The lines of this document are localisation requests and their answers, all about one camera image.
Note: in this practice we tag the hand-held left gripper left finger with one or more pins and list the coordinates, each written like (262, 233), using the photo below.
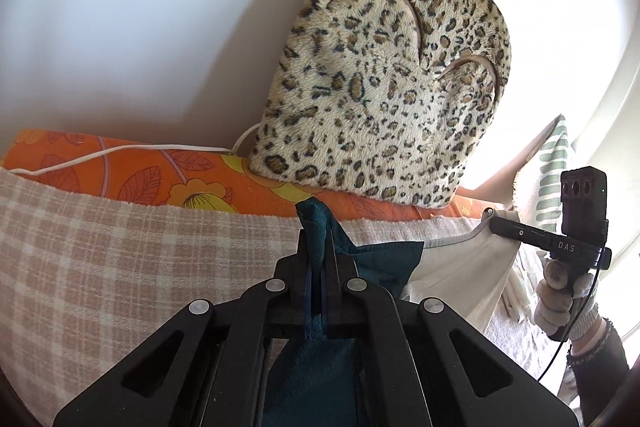
(300, 287)

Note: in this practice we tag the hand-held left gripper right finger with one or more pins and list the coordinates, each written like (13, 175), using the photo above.
(337, 287)

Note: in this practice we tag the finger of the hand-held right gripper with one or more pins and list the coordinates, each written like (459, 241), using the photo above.
(505, 227)

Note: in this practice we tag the teal and white printed t-shirt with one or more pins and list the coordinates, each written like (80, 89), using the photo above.
(385, 262)

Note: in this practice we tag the person's right forearm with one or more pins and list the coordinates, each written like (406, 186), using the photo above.
(600, 367)

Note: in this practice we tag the person's right hand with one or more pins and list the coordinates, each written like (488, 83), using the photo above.
(552, 302)

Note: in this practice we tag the green patterned white throw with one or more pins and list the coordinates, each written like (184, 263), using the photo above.
(550, 167)

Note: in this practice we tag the folded white garment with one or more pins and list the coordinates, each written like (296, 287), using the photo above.
(517, 297)

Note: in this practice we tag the orange floral sheet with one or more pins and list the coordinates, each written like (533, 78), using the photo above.
(150, 182)

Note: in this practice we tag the leopard print cushion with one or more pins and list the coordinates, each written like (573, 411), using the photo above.
(380, 82)

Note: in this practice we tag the beige checked blanket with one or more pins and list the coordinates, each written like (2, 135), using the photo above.
(100, 257)

